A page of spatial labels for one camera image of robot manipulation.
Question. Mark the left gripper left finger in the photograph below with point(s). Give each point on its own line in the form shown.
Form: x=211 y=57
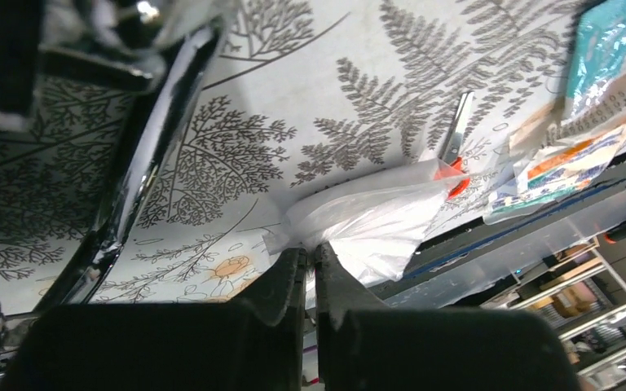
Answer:
x=251 y=342

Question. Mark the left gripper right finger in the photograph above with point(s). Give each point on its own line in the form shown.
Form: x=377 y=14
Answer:
x=364 y=344

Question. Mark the white gauze pad bag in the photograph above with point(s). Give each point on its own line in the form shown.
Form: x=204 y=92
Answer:
x=374 y=223

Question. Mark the adhesive bandage pack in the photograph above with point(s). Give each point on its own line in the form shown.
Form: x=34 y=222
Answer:
x=550 y=158

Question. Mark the black poker chip case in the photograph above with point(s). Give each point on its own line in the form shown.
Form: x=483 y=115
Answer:
x=93 y=95

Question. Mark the teal wrapped packet left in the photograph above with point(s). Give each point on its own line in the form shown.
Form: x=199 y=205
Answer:
x=598 y=59

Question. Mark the orange handled scissors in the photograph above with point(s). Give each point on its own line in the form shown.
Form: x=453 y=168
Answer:
x=450 y=150

